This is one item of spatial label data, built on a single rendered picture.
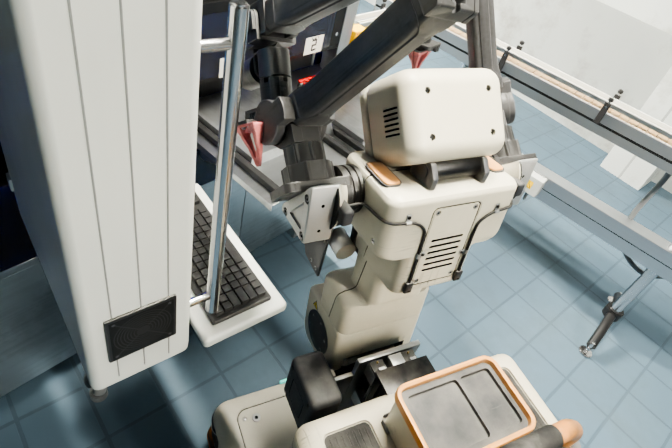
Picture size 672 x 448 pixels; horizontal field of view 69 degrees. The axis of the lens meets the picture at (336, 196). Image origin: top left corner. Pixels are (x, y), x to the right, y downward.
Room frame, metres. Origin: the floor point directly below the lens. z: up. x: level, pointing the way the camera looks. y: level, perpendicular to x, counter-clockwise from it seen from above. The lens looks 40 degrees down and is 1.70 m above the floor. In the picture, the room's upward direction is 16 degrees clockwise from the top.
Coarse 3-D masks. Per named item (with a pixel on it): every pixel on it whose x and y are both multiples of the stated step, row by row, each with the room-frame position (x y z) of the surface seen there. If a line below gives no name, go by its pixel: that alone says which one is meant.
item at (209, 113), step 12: (204, 96) 1.26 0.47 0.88; (216, 96) 1.28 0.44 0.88; (252, 96) 1.34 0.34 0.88; (204, 108) 1.20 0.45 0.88; (216, 108) 1.22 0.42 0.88; (240, 108) 1.25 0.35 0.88; (252, 108) 1.27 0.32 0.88; (204, 120) 1.10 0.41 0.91; (216, 120) 1.16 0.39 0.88; (240, 120) 1.19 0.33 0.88; (216, 132) 1.07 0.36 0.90; (240, 144) 1.08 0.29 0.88; (264, 156) 1.03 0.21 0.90; (276, 156) 1.07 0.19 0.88
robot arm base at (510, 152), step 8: (504, 128) 0.90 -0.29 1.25; (512, 136) 0.90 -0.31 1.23; (504, 144) 0.86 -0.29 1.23; (512, 144) 0.87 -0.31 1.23; (504, 152) 0.85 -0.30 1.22; (512, 152) 0.86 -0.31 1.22; (520, 152) 0.87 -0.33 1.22; (496, 160) 0.82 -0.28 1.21; (504, 160) 0.83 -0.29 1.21; (512, 160) 0.84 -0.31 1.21
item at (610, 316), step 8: (616, 296) 1.79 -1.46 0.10; (608, 304) 1.68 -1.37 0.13; (608, 312) 1.64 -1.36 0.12; (616, 312) 1.64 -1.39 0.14; (608, 320) 1.59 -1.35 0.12; (616, 320) 1.62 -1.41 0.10; (600, 328) 1.54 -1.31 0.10; (608, 328) 1.55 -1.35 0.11; (592, 336) 1.51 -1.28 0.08; (600, 336) 1.51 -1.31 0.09; (592, 344) 1.47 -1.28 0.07; (584, 352) 1.46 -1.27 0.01
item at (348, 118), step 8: (352, 104) 1.47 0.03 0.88; (336, 112) 1.39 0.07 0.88; (344, 112) 1.41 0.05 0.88; (352, 112) 1.42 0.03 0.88; (360, 112) 1.44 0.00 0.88; (336, 120) 1.29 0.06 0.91; (344, 120) 1.36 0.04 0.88; (352, 120) 1.37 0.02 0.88; (360, 120) 1.39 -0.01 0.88; (344, 128) 1.27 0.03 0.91; (352, 128) 1.32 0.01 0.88; (360, 128) 1.34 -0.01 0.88; (352, 136) 1.25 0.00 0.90; (360, 136) 1.29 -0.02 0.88
